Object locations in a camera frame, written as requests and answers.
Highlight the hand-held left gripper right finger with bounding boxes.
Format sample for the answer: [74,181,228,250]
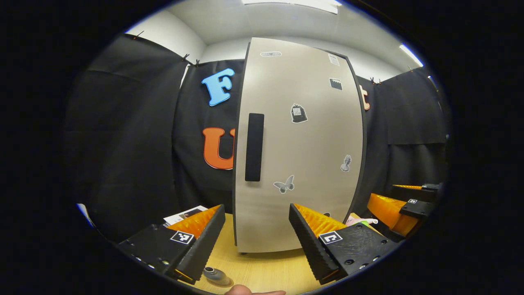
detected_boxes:
[288,203,400,286]

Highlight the grey cabinet door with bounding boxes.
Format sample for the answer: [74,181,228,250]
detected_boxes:
[235,38,365,254]

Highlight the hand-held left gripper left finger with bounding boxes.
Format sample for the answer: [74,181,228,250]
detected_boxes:
[116,204,226,284]

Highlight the pink star plush toy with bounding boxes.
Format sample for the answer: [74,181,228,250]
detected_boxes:
[346,216,379,228]

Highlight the long ceiling light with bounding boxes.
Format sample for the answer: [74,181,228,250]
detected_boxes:
[399,43,425,68]
[242,0,343,15]

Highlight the white printed leaflet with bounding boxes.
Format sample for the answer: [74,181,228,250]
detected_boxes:
[164,205,209,226]

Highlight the dark grey cabinet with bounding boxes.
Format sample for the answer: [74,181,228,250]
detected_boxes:
[232,37,368,255]

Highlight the black backdrop cloth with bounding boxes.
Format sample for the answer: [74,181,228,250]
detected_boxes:
[63,33,449,244]

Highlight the silver bottle with pink label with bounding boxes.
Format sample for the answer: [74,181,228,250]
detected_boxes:
[203,266,234,288]

